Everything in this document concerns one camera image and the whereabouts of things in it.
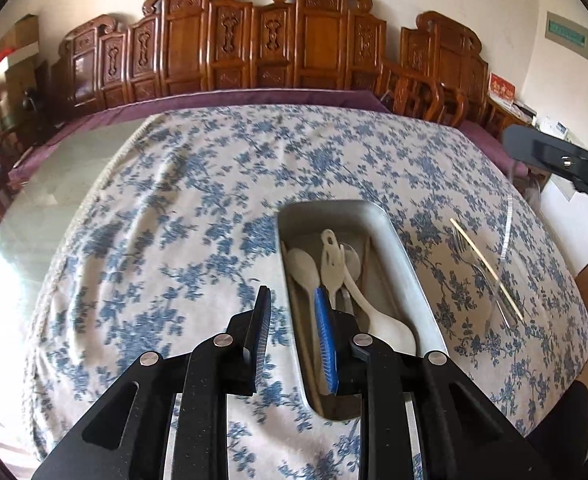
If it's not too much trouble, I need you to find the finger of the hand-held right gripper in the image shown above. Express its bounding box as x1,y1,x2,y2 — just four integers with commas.
503,126,588,217

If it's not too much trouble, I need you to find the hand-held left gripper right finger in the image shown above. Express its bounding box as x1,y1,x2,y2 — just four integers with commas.
315,285,555,480

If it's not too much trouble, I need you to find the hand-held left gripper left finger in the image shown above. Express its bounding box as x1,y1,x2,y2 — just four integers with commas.
32,285,273,480

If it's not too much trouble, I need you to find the white plastic ladle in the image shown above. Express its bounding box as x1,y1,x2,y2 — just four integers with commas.
341,255,418,357

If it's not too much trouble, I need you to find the white holed-handle plastic utensil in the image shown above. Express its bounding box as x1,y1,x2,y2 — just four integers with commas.
320,229,349,307

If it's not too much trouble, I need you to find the white plastic spoon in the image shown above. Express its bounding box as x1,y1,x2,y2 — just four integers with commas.
285,248,327,403

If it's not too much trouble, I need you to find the metal spoon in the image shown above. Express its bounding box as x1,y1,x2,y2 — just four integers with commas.
340,242,363,283

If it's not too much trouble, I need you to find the rectangular metal container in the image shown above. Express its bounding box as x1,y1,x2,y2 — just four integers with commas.
277,200,450,421

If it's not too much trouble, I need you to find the silver metal fork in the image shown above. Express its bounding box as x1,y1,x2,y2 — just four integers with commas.
450,222,519,330

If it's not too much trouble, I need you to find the purple seat cushion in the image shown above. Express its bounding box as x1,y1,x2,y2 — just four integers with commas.
461,120,517,176

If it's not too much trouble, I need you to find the red card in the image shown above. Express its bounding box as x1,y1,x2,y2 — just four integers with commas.
489,72,516,108

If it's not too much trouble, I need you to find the clear plastic strip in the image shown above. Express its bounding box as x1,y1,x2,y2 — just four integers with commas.
498,194,514,263

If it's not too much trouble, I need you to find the short carved wooden sofa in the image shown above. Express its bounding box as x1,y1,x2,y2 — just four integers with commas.
399,10,491,113

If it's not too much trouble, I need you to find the wooden armchair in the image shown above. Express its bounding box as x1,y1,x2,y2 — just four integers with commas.
381,62,470,128

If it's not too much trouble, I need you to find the blue floral tablecloth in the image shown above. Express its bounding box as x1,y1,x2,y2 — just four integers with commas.
21,105,588,480

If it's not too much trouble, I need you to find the long carved wooden sofa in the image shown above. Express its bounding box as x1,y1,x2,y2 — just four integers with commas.
58,0,389,111

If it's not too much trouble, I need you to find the person's black clothing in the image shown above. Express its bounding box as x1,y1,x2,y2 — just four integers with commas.
526,379,588,480

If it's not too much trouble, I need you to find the brown cardboard box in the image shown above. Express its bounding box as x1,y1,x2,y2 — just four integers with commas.
0,14,40,61

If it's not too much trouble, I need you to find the green wall plate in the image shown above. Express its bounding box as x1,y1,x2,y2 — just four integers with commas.
545,10,588,58

